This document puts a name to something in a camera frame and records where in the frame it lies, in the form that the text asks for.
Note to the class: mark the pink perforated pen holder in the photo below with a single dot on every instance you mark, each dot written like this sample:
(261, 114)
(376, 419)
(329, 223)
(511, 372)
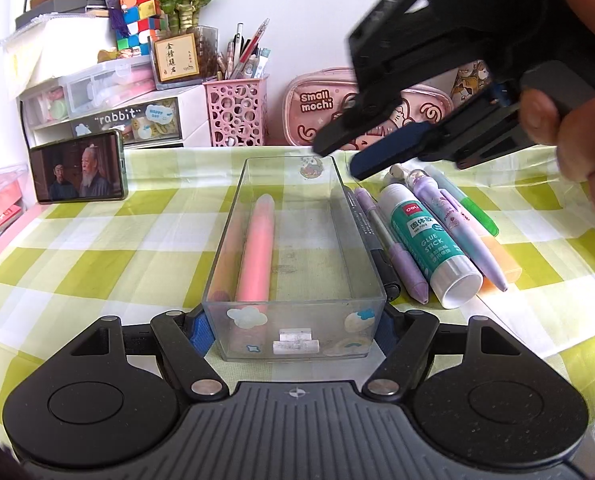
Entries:
(237, 110)

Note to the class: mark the purple cartoon pen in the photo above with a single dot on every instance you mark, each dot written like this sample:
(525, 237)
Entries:
(457, 230)

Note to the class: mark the green white checked tablecloth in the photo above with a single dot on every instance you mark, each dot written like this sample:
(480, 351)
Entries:
(127, 240)

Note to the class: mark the black marker pen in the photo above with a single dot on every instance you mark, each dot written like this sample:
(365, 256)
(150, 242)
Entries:
(377, 255)

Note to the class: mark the colourful puzzle cubes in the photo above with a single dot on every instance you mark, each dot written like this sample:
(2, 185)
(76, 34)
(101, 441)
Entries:
(140, 22)

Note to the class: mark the smartphone with green case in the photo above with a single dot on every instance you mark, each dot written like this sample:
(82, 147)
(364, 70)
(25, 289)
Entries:
(80, 167)

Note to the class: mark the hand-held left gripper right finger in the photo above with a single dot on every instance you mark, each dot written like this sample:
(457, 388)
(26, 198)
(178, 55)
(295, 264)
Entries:
(385, 334)

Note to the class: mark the flat black box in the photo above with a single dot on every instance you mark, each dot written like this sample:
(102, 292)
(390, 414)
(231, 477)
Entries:
(62, 5)

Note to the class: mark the clear plastic folder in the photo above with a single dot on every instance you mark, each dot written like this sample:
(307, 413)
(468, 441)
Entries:
(17, 60)

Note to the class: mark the pink cartoon pencil case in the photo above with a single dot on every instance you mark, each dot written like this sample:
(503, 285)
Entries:
(317, 105)

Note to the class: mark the stack of pink books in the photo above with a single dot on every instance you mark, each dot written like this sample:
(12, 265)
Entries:
(0, 215)

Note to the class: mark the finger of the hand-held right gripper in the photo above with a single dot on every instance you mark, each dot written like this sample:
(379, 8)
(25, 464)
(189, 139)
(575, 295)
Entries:
(342, 130)
(387, 150)

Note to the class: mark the orange highlighter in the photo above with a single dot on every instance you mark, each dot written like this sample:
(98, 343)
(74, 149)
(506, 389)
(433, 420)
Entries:
(502, 265)

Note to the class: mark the clear plastic storage box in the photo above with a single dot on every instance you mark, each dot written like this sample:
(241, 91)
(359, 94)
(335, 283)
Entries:
(107, 82)

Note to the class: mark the clear glass vase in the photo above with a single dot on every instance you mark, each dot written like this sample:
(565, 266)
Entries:
(205, 52)

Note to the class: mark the green highlighter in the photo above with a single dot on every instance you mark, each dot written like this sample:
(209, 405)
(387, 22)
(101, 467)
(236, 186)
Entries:
(475, 212)

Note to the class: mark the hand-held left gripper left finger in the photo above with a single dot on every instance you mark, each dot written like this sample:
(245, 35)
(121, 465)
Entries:
(201, 334)

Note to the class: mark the calligraphy sign card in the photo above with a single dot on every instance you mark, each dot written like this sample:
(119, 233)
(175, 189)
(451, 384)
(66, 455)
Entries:
(173, 57)

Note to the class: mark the cartoon cat book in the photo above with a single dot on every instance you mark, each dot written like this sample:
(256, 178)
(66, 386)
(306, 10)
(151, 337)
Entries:
(472, 82)

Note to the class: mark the pink highlighter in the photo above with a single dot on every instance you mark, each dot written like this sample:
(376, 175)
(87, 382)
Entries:
(255, 255)

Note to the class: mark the white green glue stick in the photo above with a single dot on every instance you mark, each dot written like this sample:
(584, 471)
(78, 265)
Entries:
(427, 240)

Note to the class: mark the small golden figurine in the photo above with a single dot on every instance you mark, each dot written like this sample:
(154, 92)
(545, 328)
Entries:
(112, 55)

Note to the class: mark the plain purple pen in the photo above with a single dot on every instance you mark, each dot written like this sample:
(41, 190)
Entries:
(407, 266)

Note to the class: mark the white drawer organizer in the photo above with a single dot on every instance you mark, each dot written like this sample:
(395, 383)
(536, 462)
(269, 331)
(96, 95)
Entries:
(187, 110)

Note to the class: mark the bunch of pens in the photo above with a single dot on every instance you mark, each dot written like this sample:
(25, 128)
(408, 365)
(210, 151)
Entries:
(245, 52)

